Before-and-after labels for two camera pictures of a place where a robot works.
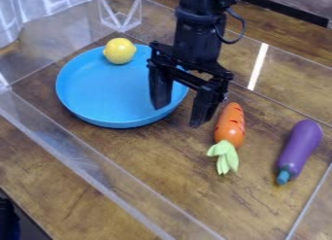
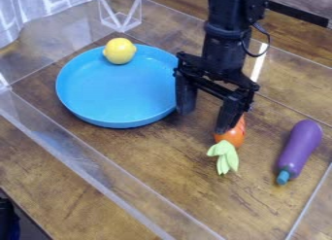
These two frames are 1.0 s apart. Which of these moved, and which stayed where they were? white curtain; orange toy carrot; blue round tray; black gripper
Moved: black gripper
Stayed: orange toy carrot; blue round tray; white curtain
